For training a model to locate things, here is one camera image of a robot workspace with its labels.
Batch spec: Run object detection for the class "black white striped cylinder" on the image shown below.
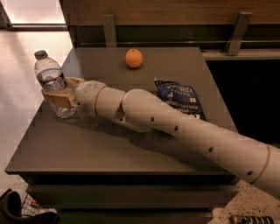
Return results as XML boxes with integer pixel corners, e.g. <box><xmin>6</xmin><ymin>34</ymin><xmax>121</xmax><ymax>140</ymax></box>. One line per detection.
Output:
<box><xmin>229</xmin><ymin>215</ymin><xmax>280</xmax><ymax>224</ymax></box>

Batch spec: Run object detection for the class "blue kettle chips bag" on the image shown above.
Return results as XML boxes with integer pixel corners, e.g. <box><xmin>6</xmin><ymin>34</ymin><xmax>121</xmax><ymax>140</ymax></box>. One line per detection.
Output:
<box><xmin>154</xmin><ymin>79</ymin><xmax>206</xmax><ymax>121</ymax></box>

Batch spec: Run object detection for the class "clear plastic water bottle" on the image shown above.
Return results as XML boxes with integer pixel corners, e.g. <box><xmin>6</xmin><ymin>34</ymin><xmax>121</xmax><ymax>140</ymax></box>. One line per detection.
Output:
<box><xmin>34</xmin><ymin>50</ymin><xmax>76</xmax><ymax>119</ymax></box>

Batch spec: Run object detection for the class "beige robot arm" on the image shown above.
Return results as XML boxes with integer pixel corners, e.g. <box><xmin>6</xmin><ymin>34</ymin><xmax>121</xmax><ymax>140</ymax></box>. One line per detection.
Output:
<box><xmin>42</xmin><ymin>78</ymin><xmax>280</xmax><ymax>198</ymax></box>

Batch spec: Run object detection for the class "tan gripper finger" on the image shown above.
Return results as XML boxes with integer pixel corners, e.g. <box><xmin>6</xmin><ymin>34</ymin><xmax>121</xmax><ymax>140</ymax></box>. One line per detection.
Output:
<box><xmin>66</xmin><ymin>77</ymin><xmax>85</xmax><ymax>89</ymax></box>
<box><xmin>42</xmin><ymin>88</ymin><xmax>77</xmax><ymax>109</ymax></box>

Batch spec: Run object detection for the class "grey cabinet table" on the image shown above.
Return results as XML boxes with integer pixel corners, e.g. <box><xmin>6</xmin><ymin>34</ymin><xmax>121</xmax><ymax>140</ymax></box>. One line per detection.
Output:
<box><xmin>6</xmin><ymin>47</ymin><xmax>237</xmax><ymax>224</ymax></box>

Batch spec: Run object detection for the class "horizontal metal rail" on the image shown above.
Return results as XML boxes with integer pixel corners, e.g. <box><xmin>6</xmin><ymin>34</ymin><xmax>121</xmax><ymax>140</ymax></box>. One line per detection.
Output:
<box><xmin>77</xmin><ymin>40</ymin><xmax>280</xmax><ymax>49</ymax></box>

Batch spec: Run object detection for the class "orange fruit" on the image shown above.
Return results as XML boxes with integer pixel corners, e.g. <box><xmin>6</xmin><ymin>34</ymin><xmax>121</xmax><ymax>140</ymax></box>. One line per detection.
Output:
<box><xmin>125</xmin><ymin>48</ymin><xmax>143</xmax><ymax>68</ymax></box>

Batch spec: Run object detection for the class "right metal wall bracket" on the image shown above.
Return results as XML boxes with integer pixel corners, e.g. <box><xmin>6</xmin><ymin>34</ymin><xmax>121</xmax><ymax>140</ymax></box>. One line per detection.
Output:
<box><xmin>225</xmin><ymin>11</ymin><xmax>252</xmax><ymax>56</ymax></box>

